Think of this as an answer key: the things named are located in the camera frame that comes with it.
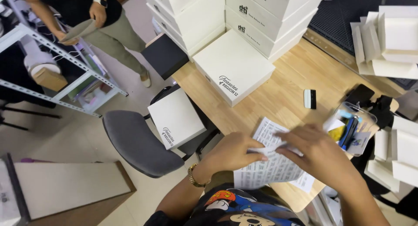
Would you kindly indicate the person's right hand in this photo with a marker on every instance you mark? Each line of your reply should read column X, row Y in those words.
column 323, row 154

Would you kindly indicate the person's left hand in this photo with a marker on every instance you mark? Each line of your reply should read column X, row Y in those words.
column 228, row 154

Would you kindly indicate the person's right fingers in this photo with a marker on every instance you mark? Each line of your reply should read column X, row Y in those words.
column 289, row 137

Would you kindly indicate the person's left fingers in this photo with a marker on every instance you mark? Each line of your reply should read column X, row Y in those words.
column 256, row 144

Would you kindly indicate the printed white paper sheet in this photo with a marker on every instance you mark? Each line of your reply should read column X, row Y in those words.
column 271, row 172

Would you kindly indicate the black and white scraper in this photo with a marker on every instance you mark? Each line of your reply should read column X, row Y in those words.
column 310, row 99

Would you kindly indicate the blue utility knife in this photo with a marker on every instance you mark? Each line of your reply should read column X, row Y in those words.
column 348, row 131

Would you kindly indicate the person's cartoon print shirt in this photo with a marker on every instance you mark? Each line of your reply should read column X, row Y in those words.
column 241, row 208

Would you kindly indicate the gold wrist watch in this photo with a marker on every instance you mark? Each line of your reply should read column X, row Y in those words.
column 195, row 179

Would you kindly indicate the clear plastic container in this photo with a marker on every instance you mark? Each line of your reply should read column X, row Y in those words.
column 361, row 144

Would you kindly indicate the white printed gift box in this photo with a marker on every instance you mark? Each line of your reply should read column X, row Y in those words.
column 176, row 120
column 233, row 64

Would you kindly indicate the black tape dispenser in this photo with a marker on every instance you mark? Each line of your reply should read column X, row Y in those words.
column 382, row 110

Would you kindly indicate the heap of white cardboard inserts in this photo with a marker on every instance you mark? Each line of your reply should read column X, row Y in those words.
column 401, row 151

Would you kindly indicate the grey padded chair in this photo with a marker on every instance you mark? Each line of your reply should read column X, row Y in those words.
column 140, row 141

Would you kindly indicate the black cutting mat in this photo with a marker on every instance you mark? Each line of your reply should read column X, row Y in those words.
column 333, row 20

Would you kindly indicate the black flat box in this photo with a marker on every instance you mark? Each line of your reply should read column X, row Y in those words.
column 165, row 56

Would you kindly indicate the stack of white boxes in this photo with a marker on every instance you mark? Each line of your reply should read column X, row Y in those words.
column 261, row 13

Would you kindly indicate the pile of white box parts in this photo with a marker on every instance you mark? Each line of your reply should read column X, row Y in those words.
column 392, row 43

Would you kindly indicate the large brown cardboard sheet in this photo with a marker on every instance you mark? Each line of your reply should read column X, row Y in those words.
column 71, row 190

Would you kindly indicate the grey metal shelf rack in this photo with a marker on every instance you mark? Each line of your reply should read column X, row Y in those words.
column 65, row 69

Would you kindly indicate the grey cardboard piece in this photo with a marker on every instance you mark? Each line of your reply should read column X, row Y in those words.
column 78, row 30

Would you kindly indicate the black tripod legs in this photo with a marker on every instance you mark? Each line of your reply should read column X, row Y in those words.
column 23, row 116

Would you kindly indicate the grey panel with black edge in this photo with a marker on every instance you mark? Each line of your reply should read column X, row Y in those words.
column 13, row 193

